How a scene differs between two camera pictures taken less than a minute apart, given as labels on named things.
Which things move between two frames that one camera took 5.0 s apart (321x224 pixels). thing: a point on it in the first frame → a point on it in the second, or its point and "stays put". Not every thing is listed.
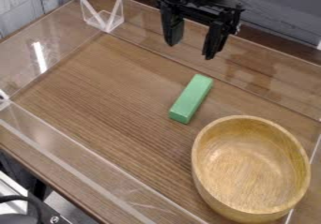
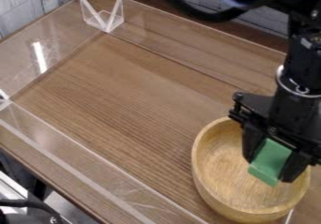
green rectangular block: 190,97 → 268,166
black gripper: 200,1 → 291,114
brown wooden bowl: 250,167 stays put
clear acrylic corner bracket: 103,19 stays put
